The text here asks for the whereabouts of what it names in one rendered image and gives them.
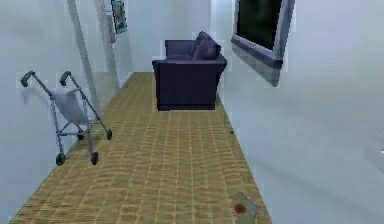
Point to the purple sofa cushion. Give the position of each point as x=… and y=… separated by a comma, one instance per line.
x=204, y=47

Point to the grey wheeled walker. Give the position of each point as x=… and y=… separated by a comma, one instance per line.
x=70, y=110

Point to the green plate with red food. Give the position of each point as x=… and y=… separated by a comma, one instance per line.
x=244, y=208

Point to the grey framed wall picture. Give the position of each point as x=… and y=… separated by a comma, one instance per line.
x=110, y=28

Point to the teal framed wall picture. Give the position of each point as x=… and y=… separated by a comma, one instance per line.
x=119, y=15

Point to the dark purple sofa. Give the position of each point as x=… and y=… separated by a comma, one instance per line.
x=186, y=83

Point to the grey framed window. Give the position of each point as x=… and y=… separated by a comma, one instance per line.
x=263, y=26

